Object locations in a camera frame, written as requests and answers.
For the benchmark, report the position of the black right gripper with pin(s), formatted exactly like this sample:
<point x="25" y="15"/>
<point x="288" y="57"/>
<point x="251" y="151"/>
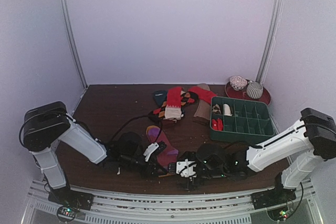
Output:
<point x="189" y="176"/>

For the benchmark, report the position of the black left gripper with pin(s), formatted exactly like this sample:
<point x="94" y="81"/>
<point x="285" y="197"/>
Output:
<point x="148" y="172"/>

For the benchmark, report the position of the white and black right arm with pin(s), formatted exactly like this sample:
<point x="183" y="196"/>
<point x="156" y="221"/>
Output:
<point x="313" y="136"/>

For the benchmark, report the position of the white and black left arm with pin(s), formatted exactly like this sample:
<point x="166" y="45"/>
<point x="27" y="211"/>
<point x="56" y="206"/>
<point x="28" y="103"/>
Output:
<point x="49" y="123"/>

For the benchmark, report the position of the red and cream lace sock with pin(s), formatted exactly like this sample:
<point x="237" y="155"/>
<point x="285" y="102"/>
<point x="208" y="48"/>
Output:
<point x="173" y="104"/>

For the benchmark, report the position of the rolled red sock in tray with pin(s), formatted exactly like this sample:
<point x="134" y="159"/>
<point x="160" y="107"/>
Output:
<point x="217" y="124"/>

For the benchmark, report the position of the tan and brown ribbed sock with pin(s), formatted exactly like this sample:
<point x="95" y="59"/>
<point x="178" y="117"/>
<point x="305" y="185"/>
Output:
<point x="203" y="111"/>

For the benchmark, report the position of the dark teal sock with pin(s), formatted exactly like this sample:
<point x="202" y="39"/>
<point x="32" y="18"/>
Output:
<point x="159" y="97"/>

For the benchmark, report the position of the green plastic divided organizer tray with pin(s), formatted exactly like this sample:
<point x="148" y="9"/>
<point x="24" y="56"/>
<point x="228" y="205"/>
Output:
<point x="250" y="122"/>

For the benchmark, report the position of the rolled argyle sock in tray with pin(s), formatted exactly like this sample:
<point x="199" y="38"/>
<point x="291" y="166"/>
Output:
<point x="216" y="109"/>

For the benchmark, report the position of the black red yellow argyle sock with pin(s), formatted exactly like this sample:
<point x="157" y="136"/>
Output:
<point x="187" y="98"/>

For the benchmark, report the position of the long red sock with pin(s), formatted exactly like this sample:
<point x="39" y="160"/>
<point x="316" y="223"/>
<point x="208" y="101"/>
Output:
<point x="205" y="95"/>

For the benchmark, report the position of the right round controller board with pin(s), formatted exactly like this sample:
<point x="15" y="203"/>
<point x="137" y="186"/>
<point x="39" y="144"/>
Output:
<point x="278" y="214"/>

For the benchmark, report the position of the round controller board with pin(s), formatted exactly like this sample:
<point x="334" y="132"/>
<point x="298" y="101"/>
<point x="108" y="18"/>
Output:
<point x="66" y="214"/>
<point x="278" y="214"/>

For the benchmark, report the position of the left round controller board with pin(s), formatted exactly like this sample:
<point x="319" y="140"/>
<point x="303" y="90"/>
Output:
<point x="66" y="214"/>

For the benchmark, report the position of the dark red round plate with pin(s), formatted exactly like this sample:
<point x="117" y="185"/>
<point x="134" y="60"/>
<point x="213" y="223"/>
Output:
<point x="242" y="94"/>

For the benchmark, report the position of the patterned white ceramic bowl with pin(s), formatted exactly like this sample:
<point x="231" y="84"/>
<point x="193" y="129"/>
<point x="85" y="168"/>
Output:
<point x="237" y="82"/>

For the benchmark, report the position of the striped grey ceramic cup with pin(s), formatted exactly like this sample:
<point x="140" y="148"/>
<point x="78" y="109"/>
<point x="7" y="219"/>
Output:
<point x="254" y="90"/>

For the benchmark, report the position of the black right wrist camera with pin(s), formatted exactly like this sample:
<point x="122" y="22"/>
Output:
<point x="211" y="155"/>

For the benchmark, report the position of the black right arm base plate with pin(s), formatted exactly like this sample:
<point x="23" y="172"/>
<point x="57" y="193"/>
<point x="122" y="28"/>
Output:
<point x="272" y="197"/>

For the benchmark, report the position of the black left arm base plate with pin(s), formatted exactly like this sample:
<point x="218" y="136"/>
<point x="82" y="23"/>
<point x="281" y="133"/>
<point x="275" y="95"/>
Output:
<point x="70" y="198"/>

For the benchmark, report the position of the right aluminium corner post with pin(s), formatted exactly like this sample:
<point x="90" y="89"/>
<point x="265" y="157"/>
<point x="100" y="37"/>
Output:
<point x="270" y="41"/>

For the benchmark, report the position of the aluminium corner post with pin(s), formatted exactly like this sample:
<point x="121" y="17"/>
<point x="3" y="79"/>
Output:
<point x="72" y="43"/>
<point x="270" y="41"/>

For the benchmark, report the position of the left aluminium corner post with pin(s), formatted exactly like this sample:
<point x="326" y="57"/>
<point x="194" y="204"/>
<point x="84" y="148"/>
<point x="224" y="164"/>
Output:
<point x="72" y="43"/>

